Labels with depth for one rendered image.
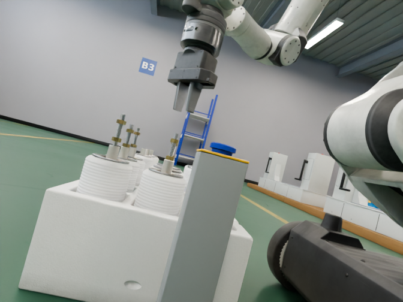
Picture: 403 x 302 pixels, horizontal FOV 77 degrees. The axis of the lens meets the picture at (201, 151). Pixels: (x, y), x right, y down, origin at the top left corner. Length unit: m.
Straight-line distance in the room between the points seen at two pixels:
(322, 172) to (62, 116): 6.06
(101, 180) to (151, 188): 0.10
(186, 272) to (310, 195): 3.56
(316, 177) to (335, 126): 3.33
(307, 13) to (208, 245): 0.67
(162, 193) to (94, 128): 6.64
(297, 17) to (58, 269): 0.81
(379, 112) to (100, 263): 0.54
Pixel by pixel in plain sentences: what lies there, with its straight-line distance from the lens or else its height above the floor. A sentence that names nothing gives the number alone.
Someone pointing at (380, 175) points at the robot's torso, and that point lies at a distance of 0.62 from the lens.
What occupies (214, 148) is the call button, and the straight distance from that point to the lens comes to 0.37.
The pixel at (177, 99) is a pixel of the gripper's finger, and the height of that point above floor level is 0.41.
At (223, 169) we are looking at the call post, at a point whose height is 0.29.
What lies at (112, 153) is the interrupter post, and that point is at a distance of 0.56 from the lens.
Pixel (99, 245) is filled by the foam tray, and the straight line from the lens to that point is 0.52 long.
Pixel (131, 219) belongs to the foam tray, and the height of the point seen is 0.16.
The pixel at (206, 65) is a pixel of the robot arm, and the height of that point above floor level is 0.49.
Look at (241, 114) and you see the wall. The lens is 7.26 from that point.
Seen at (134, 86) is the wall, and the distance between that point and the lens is 7.11.
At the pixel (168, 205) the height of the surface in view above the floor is 0.20.
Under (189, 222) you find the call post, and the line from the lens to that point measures 0.36.
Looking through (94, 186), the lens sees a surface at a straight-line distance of 0.53.
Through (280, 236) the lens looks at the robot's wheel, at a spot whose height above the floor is 0.14.
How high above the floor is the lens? 0.30
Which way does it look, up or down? 2 degrees up
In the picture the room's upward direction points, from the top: 15 degrees clockwise
